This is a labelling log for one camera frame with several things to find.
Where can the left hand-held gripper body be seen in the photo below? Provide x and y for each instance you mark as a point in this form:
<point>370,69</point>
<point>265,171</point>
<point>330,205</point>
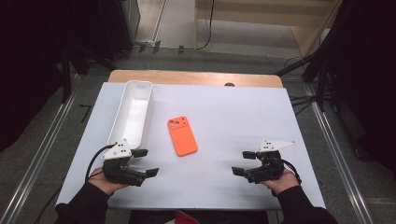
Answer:
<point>116,161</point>

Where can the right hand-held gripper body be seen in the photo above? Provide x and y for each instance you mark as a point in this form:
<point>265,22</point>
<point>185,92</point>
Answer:
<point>272,165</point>

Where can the white plastic storage box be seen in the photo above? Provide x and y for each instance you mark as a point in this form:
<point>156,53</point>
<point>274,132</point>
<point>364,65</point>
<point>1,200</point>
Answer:
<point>134,112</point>

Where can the orange phone case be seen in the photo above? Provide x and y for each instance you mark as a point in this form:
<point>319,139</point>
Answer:
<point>183,140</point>

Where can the person's right hand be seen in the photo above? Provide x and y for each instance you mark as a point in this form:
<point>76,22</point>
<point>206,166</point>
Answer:
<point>283,183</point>

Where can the person's left hand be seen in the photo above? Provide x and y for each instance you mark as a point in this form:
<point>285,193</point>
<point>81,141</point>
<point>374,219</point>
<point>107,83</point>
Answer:
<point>104,185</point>

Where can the white table mat board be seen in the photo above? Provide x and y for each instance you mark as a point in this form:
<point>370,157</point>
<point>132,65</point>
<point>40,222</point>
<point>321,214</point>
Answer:
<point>233,118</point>

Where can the person's red white garment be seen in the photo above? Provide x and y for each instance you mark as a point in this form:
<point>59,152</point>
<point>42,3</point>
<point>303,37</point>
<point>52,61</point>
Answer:
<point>185,218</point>

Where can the light wooden table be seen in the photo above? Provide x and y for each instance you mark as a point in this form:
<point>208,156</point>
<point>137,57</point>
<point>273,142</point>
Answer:
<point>186,77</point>

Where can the black tripod stand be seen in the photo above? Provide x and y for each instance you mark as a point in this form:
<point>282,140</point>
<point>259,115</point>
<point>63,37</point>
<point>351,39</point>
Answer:
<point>320,84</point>

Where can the black metal stand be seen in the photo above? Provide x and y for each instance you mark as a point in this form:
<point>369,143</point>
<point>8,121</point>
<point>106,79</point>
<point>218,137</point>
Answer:
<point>66,77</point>

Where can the black curtain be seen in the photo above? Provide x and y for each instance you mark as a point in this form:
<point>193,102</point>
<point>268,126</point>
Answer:
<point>367,68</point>
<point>28,62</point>

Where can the light wooden shelf unit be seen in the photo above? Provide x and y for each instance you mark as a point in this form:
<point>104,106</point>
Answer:
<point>264,15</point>

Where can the aluminium floor rail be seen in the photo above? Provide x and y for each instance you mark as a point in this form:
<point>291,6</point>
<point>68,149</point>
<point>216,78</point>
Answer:
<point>339,155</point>
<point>37,155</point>

